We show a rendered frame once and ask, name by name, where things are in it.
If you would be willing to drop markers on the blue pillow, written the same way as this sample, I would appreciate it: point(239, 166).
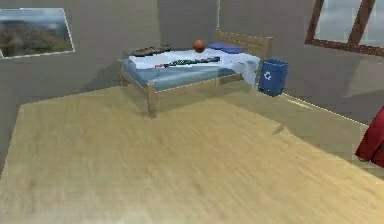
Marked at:
point(225, 48)

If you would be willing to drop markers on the wooden bed with blue mattress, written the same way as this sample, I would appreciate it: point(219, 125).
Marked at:
point(181, 78)

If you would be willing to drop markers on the white bed sheet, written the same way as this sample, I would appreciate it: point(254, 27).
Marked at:
point(233, 61)

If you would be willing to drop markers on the orange basketball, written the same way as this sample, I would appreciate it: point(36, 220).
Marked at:
point(199, 45)

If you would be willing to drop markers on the blue recycling bin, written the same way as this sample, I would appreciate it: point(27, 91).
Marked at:
point(271, 77)

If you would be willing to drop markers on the brown framed window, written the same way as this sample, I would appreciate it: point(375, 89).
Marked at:
point(346, 25)

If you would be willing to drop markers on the framed landscape picture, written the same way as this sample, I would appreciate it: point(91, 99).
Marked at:
point(33, 33)

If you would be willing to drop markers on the red armchair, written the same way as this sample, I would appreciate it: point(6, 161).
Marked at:
point(373, 140)

